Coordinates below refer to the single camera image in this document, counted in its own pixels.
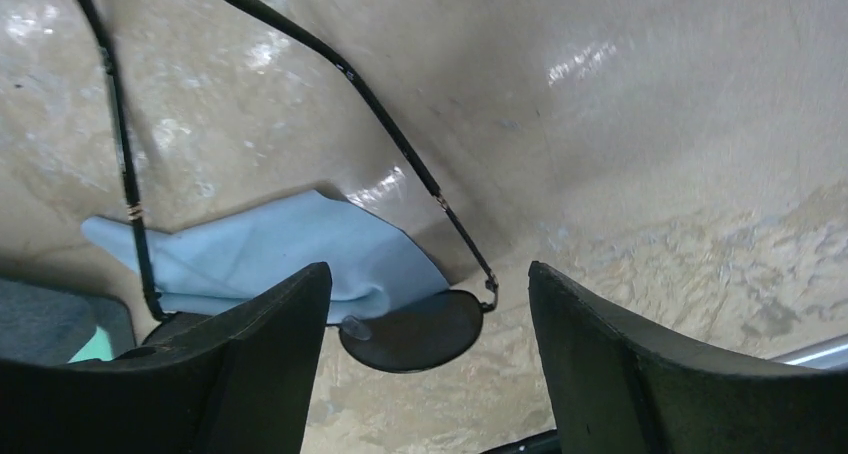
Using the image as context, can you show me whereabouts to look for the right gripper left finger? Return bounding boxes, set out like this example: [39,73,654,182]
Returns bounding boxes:
[1,262,332,453]

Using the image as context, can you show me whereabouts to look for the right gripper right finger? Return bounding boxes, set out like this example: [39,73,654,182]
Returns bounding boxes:
[528,261,847,453]

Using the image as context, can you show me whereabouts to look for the black sunglasses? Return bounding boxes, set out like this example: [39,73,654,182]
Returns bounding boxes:
[75,0,496,373]

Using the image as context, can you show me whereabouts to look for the blue glasses case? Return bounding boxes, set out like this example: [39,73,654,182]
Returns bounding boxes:
[1,279,136,366]

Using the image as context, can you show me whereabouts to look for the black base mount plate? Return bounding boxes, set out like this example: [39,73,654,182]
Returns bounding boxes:
[482,429,562,454]

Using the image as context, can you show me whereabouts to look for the aluminium frame rail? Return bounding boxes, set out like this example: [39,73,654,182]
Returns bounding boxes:
[772,335,847,370]

